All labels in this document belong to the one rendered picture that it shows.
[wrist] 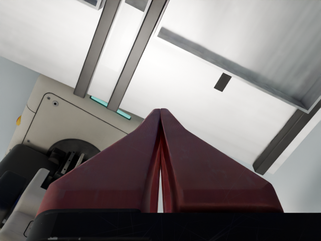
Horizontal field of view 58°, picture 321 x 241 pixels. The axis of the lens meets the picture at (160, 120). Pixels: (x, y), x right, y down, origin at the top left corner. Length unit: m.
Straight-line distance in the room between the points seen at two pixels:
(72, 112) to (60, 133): 0.12
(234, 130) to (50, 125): 0.93
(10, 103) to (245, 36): 1.40
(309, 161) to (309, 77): 1.32
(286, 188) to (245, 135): 1.37
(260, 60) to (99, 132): 0.90
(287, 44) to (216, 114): 0.15
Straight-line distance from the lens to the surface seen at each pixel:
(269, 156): 0.54
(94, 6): 0.42
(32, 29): 0.49
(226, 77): 0.47
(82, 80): 0.47
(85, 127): 1.26
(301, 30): 0.48
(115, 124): 1.22
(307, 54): 0.49
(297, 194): 1.94
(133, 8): 0.44
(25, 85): 1.60
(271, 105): 0.51
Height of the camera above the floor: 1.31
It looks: 61 degrees down
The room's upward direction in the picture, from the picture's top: 174 degrees counter-clockwise
